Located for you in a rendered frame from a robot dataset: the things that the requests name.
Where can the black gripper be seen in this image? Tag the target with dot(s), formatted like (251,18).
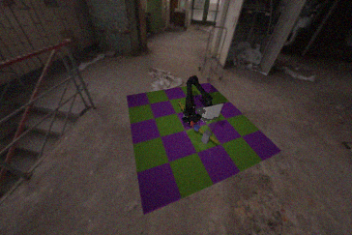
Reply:
(188,120)

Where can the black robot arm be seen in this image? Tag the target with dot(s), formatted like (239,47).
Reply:
(190,106)

